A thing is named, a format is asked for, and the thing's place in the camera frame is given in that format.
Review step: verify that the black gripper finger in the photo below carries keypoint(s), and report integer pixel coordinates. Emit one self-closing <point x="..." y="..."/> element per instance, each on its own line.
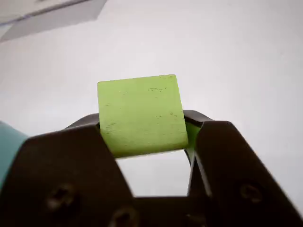
<point x="66" y="170"/>
<point x="232" y="170"/>

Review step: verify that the green lego block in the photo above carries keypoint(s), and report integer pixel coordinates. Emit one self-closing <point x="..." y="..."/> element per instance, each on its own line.
<point x="142" y="113"/>

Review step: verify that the teal whale-shaped bin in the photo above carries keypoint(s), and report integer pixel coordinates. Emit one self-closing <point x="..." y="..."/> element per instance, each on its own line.
<point x="9" y="146"/>

